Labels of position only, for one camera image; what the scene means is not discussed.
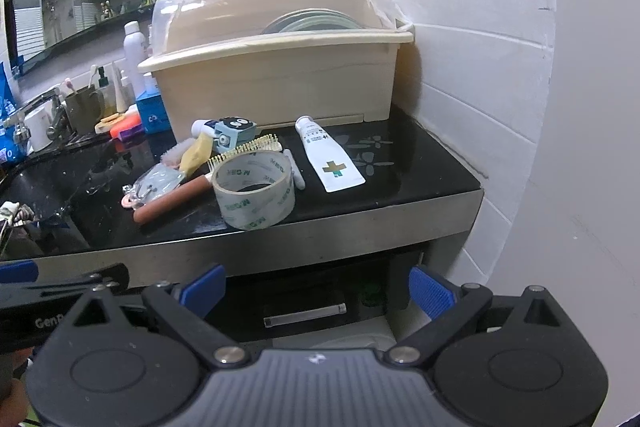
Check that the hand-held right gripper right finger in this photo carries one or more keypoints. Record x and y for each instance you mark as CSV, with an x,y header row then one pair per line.
x,y
431,291

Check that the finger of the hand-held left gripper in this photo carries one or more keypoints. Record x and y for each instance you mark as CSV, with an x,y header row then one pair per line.
x,y
20,272

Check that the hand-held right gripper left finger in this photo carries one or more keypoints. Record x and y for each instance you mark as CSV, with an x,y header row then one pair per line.
x,y
202,285

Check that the clear tape roll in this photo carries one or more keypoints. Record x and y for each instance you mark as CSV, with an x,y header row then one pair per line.
x,y
260,213

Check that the grey drawer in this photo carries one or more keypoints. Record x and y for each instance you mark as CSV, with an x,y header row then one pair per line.
x,y
300,287

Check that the patterned cloth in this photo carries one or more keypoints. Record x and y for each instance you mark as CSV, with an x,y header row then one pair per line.
x,y
12,212

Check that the black sink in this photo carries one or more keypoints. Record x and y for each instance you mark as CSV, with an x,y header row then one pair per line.
x,y
45,187

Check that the clear packet with keys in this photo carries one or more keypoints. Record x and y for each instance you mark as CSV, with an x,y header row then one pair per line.
x,y
157,182

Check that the yellow cloth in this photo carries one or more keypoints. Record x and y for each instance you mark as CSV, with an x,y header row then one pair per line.
x,y
197,155

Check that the pink white brush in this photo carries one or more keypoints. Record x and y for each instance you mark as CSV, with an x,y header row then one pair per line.
x,y
172,155

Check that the white cup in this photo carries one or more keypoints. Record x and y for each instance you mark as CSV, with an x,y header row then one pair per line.
x,y
40,127

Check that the white pen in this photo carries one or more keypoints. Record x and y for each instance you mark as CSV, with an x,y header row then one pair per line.
x,y
295,172

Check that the blue toy box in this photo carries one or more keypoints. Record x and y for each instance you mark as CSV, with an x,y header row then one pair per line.
x,y
236,134

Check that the small white tube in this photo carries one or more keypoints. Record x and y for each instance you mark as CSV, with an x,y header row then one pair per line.
x,y
202,128

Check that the blue packet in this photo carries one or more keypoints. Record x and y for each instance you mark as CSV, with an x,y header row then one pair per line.
x,y
6,107

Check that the purple item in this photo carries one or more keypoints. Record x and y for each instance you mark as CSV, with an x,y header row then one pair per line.
x,y
132,135

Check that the metal faucet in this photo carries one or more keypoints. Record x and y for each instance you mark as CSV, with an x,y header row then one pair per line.
x,y
35,104

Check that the white ointment tube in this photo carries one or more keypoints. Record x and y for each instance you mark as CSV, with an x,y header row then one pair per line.
x,y
326,157

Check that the green mug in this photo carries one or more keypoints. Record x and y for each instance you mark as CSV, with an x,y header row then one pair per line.
x,y
82,112

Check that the wooden soap dish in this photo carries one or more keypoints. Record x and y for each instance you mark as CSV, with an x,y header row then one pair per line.
x,y
107,123

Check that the blue tissue box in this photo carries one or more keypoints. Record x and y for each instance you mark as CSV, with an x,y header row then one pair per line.
x,y
155,114

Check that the orange soap box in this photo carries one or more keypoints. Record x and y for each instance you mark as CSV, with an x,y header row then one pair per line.
x,y
125,125

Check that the dark pump bottle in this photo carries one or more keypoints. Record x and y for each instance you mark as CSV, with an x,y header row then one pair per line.
x,y
106,99

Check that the white cone tube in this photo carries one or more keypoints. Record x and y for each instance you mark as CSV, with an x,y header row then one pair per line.
x,y
121,92

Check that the white toothbrush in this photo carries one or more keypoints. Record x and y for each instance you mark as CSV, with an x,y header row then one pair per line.
x,y
92,77

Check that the beige dish rack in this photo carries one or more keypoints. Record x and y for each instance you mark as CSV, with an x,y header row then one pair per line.
x,y
280,82

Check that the white bottle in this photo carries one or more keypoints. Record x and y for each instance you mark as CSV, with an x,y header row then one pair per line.
x,y
134,57

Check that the stack of grey plates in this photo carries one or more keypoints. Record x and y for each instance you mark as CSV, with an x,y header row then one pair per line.
x,y
310,23

